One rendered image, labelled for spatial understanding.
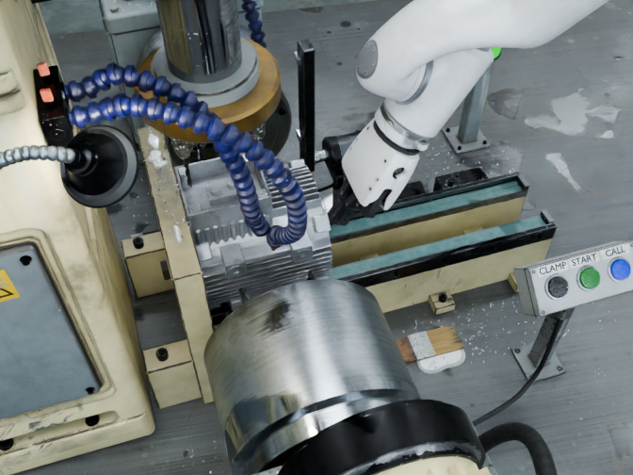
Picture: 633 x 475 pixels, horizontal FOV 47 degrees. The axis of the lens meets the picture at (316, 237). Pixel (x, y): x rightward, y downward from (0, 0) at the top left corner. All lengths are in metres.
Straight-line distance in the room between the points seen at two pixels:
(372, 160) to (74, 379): 0.49
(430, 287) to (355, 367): 0.49
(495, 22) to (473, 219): 0.61
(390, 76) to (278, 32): 1.06
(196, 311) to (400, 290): 0.42
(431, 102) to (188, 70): 0.30
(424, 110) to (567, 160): 0.75
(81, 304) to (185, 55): 0.32
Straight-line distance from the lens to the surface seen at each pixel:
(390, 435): 0.59
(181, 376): 1.18
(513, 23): 0.86
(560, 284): 1.08
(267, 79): 0.92
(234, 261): 1.05
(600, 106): 1.82
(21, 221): 0.80
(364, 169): 1.02
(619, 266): 1.13
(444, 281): 1.32
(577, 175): 1.64
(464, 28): 0.85
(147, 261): 1.30
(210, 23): 0.84
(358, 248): 1.32
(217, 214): 1.03
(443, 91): 0.94
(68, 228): 0.82
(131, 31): 1.40
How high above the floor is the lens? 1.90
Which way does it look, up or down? 50 degrees down
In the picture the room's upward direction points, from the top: straight up
